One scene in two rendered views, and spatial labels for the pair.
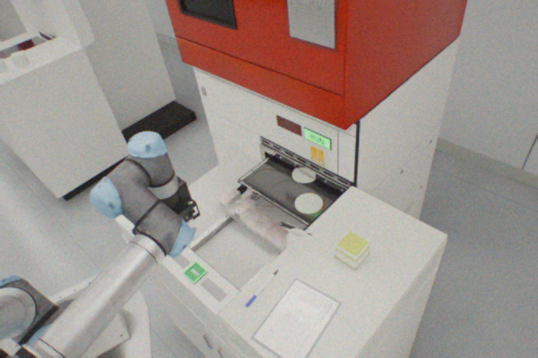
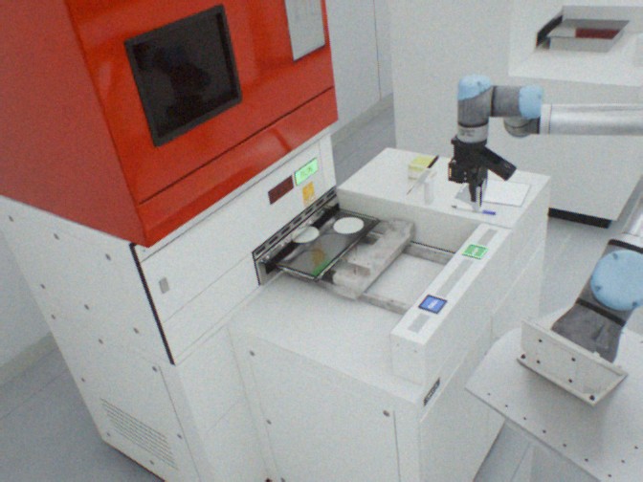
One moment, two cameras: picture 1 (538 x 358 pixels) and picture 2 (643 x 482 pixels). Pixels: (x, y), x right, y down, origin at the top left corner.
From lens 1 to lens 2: 206 cm
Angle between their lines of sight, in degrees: 74
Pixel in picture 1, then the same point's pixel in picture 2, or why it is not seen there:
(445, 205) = not seen: hidden behind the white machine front
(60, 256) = not seen: outside the picture
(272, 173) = (302, 255)
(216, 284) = (480, 236)
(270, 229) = (385, 248)
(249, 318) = (505, 211)
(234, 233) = (383, 291)
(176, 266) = (473, 266)
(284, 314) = (492, 196)
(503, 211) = not seen: hidden behind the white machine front
